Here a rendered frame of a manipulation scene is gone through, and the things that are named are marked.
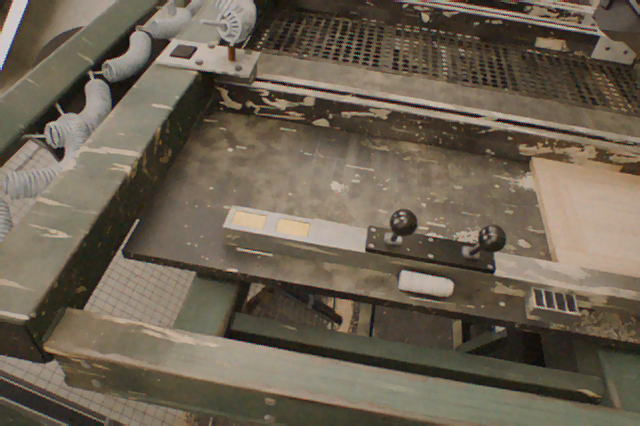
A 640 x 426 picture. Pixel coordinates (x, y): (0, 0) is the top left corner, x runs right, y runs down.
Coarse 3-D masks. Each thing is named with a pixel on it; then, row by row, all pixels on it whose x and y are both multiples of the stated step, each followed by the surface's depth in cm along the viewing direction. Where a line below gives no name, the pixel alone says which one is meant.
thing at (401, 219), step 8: (392, 216) 65; (400, 216) 64; (408, 216) 64; (416, 216) 65; (392, 224) 65; (400, 224) 64; (408, 224) 64; (416, 224) 65; (400, 232) 64; (408, 232) 64; (384, 240) 75; (392, 240) 74; (400, 240) 75
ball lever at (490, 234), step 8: (488, 224) 65; (480, 232) 65; (488, 232) 64; (496, 232) 63; (504, 232) 64; (480, 240) 65; (488, 240) 64; (496, 240) 63; (504, 240) 64; (464, 248) 74; (472, 248) 72; (480, 248) 69; (488, 248) 64; (496, 248) 64; (464, 256) 74; (472, 256) 74
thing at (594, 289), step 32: (224, 224) 76; (320, 224) 78; (320, 256) 77; (352, 256) 76; (384, 256) 75; (512, 256) 77; (480, 288) 76; (512, 288) 75; (576, 288) 73; (608, 288) 74
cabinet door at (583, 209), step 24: (552, 168) 98; (576, 168) 99; (552, 192) 93; (576, 192) 94; (600, 192) 95; (624, 192) 96; (552, 216) 88; (576, 216) 89; (600, 216) 90; (624, 216) 90; (552, 240) 84; (576, 240) 84; (600, 240) 85; (624, 240) 86; (576, 264) 80; (600, 264) 80; (624, 264) 81
